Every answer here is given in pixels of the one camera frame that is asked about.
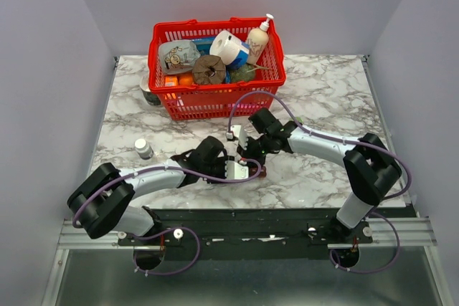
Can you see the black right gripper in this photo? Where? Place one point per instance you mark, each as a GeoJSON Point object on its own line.
{"type": "Point", "coordinates": [247, 154]}

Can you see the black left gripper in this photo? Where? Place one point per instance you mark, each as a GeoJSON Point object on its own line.
{"type": "Point", "coordinates": [221, 160]}

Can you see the brown weekly pill organizer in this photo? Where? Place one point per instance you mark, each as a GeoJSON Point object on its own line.
{"type": "Point", "coordinates": [262, 173]}

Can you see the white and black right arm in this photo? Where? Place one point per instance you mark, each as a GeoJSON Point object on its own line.
{"type": "Point", "coordinates": [371, 169]}

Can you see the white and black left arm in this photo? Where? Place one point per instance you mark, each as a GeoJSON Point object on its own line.
{"type": "Point", "coordinates": [101, 203]}

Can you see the red plastic shopping basket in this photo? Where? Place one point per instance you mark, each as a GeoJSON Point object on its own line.
{"type": "Point", "coordinates": [212, 101]}

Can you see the small white-capped bottle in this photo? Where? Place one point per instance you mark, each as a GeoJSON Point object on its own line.
{"type": "Point", "coordinates": [143, 149]}

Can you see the green round vegetable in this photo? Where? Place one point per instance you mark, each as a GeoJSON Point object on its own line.
{"type": "Point", "coordinates": [245, 73]}

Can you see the orange fruit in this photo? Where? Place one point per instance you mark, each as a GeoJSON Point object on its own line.
{"type": "Point", "coordinates": [186, 79]}

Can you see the white dark cup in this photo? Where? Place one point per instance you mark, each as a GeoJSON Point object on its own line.
{"type": "Point", "coordinates": [150, 98]}

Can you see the small orange box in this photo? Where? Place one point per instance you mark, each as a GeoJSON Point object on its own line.
{"type": "Point", "coordinates": [171, 81]}

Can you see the brown round paper package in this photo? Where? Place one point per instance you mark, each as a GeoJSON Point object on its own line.
{"type": "Point", "coordinates": [209, 70]}

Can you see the grey cartoon snack bag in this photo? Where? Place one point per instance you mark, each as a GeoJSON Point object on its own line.
{"type": "Point", "coordinates": [178, 56]}

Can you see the white toilet paper roll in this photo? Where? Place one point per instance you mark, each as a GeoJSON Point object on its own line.
{"type": "Point", "coordinates": [230, 49]}

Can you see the white pump lotion bottle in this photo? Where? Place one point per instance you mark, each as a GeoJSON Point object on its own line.
{"type": "Point", "coordinates": [257, 39]}

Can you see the blue package in basket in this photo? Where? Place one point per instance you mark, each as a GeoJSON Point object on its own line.
{"type": "Point", "coordinates": [203, 44]}

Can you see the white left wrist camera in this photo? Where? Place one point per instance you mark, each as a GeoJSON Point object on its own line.
{"type": "Point", "coordinates": [236, 171]}

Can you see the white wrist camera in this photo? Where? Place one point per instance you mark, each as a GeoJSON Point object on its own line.
{"type": "Point", "coordinates": [237, 133]}
{"type": "Point", "coordinates": [236, 171]}

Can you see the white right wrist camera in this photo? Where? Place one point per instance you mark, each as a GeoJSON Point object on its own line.
{"type": "Point", "coordinates": [237, 133]}

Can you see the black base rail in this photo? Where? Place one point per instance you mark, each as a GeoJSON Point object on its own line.
{"type": "Point", "coordinates": [236, 234]}

